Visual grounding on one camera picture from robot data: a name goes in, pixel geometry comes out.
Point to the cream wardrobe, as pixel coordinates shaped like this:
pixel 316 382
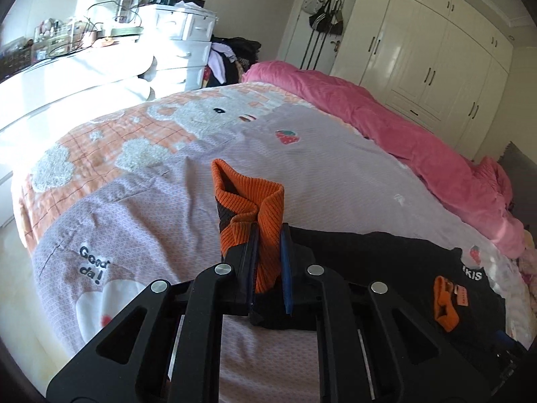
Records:
pixel 428 42

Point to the lilac printed bedspread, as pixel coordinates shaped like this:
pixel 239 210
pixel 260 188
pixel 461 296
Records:
pixel 335 176

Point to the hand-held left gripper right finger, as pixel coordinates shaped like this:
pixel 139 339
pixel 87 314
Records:
pixel 286 268

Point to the pink fuzzy garment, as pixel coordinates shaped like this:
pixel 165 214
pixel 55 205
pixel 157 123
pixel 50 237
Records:
pixel 529 270

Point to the cream door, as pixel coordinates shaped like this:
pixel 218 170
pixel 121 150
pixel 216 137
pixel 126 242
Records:
pixel 295 29

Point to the clear cosmetics organizer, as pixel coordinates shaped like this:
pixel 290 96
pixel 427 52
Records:
pixel 58 37

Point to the long white low cabinet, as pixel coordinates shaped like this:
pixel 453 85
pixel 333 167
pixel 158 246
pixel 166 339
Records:
pixel 63 88

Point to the white hanging bag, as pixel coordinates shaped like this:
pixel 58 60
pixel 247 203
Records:
pixel 310 4

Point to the small countertop appliance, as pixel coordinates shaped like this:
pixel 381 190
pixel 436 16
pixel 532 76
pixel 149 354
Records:
pixel 125 4

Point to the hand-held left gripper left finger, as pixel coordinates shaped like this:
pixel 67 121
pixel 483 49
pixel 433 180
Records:
pixel 253 260

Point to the pink duvet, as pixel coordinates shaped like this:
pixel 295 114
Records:
pixel 377 105

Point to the pile of dark clothes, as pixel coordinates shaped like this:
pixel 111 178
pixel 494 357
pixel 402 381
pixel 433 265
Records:
pixel 228 61

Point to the white chest of drawers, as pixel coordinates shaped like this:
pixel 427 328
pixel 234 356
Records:
pixel 188 50

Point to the black sweater with orange cuffs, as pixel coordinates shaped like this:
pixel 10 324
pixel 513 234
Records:
pixel 268 205

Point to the dark hanging bag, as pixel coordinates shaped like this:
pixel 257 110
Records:
pixel 337 23

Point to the grey quilted headboard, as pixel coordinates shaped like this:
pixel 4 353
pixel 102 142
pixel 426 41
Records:
pixel 518 163

